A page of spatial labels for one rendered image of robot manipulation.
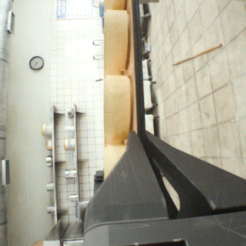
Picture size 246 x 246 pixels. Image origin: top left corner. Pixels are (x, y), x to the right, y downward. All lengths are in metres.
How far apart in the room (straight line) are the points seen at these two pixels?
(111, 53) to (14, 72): 4.79
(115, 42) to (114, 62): 0.02
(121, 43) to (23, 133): 4.40
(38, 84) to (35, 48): 0.83
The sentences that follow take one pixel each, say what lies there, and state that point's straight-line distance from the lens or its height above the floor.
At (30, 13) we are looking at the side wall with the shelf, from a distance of 5.53.
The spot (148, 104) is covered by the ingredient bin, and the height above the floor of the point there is 0.18.
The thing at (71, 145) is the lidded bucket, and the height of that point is 1.64.
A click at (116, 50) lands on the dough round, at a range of 0.16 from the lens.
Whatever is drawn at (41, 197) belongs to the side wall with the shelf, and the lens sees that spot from 4.47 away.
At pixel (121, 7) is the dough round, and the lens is 0.20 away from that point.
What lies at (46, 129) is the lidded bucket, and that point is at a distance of 4.11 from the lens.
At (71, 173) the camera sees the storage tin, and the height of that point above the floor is 1.66.
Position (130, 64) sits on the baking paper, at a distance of 0.16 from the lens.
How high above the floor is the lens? 1.01
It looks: 5 degrees down
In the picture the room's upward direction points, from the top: 93 degrees counter-clockwise
